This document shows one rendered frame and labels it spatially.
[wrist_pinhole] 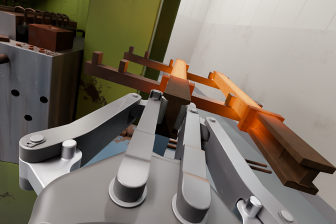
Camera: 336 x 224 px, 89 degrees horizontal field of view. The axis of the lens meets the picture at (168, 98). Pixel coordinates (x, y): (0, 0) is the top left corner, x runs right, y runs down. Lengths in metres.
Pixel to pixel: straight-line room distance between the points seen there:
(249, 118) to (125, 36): 0.61
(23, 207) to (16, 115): 0.45
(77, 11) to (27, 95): 0.61
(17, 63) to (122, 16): 0.38
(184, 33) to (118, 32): 4.00
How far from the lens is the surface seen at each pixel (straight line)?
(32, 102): 0.71
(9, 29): 0.76
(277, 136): 0.20
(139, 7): 0.74
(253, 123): 0.25
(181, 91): 0.17
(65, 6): 1.20
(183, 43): 4.72
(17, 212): 1.10
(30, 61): 0.67
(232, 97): 0.30
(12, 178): 0.96
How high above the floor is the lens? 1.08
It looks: 20 degrees down
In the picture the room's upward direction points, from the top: 18 degrees clockwise
